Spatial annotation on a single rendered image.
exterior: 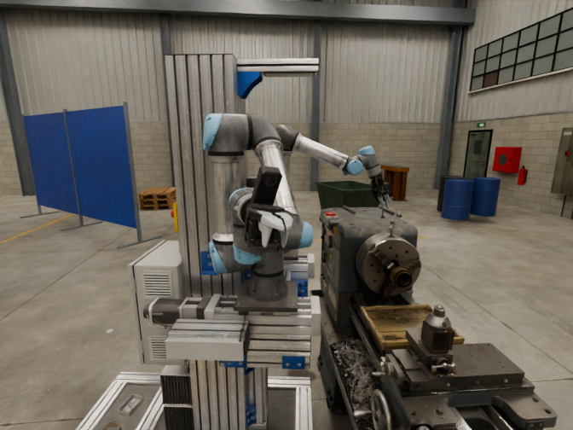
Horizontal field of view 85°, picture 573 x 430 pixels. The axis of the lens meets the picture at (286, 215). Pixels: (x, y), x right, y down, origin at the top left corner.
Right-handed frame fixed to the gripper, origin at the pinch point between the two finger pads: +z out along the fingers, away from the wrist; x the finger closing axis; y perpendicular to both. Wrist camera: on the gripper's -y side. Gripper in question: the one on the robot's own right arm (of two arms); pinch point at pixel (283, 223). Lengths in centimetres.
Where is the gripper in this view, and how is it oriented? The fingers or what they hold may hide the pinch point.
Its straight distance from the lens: 54.5
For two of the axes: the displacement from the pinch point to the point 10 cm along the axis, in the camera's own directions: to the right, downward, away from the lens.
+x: -9.3, -0.7, -3.5
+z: 3.3, 2.1, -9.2
